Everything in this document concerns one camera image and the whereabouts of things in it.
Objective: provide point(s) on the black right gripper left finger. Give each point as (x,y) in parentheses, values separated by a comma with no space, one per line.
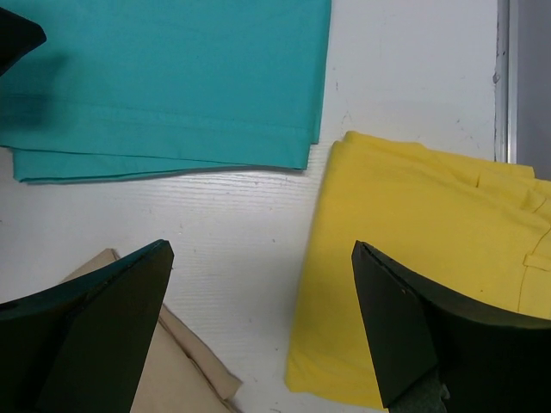
(81,346)

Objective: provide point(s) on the beige garment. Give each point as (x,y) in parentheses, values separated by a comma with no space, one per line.
(181,373)

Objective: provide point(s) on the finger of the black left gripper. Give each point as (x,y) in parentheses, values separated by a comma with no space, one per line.
(18,37)

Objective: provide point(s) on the yellow garment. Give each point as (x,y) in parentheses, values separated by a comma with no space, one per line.
(479,227)

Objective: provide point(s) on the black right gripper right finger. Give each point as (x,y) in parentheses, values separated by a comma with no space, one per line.
(437,350)

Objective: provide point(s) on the teal garment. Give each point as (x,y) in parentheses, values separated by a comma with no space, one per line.
(143,88)

